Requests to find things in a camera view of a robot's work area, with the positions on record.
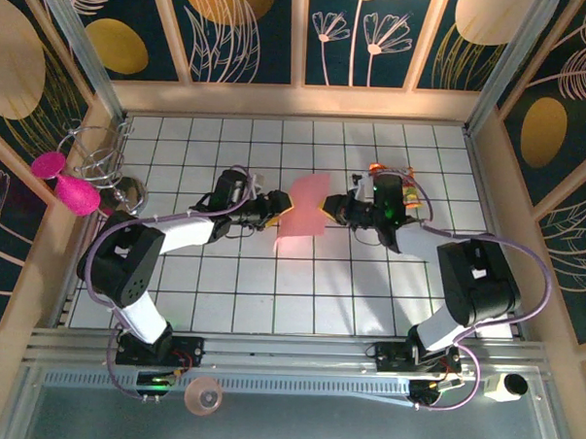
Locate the pink paper sheet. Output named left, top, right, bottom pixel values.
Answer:
left=273, top=171, right=333, bottom=255

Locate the colourful fruit snack packet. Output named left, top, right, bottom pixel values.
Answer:
left=367, top=162, right=426, bottom=213

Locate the magenta plastic goblet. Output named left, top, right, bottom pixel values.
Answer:
left=28, top=150, right=104, bottom=218

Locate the black electronics module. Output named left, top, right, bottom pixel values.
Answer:
left=407, top=377, right=465, bottom=409
left=135, top=370, right=177, bottom=396

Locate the chrome wire stand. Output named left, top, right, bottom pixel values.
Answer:
left=53, top=118, right=153, bottom=223

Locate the aluminium mounting rail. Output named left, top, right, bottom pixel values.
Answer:
left=23, top=319, right=554, bottom=388

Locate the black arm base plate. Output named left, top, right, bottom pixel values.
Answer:
left=115, top=331, right=206, bottom=370
left=372, top=340, right=464, bottom=379

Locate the perforated metal cable duct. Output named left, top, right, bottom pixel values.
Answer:
left=42, top=363, right=413, bottom=405

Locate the aluminium frame post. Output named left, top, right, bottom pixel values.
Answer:
left=465, top=0, right=563, bottom=139
left=23, top=0, right=134, bottom=122

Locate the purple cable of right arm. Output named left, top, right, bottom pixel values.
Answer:
left=400, top=178, right=558, bottom=418

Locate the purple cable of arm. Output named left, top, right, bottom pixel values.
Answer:
left=400, top=178, right=558, bottom=418
left=80, top=157, right=262, bottom=406

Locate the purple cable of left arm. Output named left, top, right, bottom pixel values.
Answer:
left=80, top=157, right=262, bottom=406

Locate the white cube camera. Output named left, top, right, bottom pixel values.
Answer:
left=481, top=371, right=531, bottom=405

